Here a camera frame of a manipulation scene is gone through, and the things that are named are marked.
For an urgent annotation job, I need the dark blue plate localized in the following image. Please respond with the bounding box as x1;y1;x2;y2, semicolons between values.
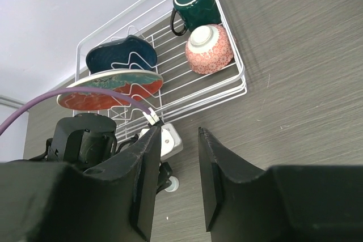
86;35;157;74

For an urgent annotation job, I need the white bottle cap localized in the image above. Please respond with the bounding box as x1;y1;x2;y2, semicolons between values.
165;176;179;192

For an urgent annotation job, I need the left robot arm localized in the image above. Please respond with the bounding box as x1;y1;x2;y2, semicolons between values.
22;113;173;198

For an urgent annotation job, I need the white wire dish rack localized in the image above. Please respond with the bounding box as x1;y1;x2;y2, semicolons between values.
75;0;247;122

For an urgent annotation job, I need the dark green mug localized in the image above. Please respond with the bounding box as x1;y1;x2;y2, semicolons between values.
170;0;222;36

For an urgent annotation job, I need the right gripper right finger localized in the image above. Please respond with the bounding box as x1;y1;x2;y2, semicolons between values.
198;128;362;241

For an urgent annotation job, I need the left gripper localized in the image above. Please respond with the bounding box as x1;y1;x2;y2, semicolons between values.
156;162;172;194

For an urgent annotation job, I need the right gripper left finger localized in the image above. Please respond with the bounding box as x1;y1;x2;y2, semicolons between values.
1;126;161;241

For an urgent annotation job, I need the red teal plate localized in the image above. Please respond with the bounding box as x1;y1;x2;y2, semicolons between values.
57;69;164;111

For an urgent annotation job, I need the pink patterned bowl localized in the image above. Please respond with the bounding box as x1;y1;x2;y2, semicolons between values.
185;24;234;75

